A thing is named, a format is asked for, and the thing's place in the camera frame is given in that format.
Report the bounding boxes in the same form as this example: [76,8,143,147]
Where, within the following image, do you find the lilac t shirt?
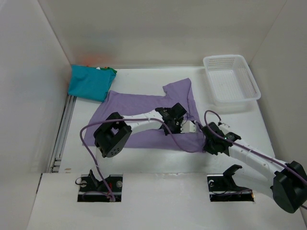
[89,78,200,150]

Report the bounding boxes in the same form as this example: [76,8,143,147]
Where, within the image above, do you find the green t shirt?
[100,67,117,74]

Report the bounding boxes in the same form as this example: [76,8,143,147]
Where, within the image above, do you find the teal t shirt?
[68,65,117,102]

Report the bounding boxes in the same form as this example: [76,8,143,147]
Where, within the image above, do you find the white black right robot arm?
[201,122,307,213]

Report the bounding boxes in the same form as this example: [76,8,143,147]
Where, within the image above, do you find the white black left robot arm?
[94,103,187,158]

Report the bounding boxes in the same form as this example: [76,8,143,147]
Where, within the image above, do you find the white plastic basket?
[203,54,261,106]

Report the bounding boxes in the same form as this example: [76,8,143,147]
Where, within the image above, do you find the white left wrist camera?
[181,120,197,133]

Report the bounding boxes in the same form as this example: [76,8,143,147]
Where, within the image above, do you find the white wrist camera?
[181,120,197,133]
[218,122,230,128]

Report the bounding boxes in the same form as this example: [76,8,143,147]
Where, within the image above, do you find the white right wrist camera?
[218,122,230,128]

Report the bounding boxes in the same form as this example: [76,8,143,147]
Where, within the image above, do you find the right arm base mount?
[207,164,254,202]

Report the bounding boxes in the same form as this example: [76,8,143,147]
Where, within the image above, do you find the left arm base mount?
[75,170,123,203]

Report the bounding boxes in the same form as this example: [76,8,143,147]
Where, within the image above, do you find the aluminium frame rail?
[47,95,76,173]

